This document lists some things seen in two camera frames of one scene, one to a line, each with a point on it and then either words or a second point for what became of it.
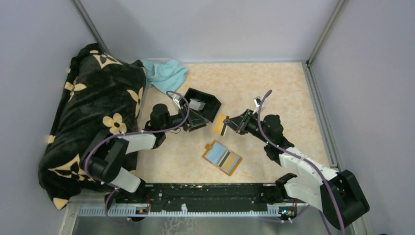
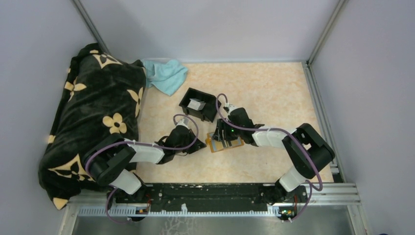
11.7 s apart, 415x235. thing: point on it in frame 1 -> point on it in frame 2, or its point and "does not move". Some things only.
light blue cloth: x=166 y=75 does not move
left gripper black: x=195 y=121 -> x=197 y=146
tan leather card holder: x=220 y=157 -> x=216 y=145
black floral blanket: x=99 y=94 does not move
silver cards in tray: x=196 y=104 does not move
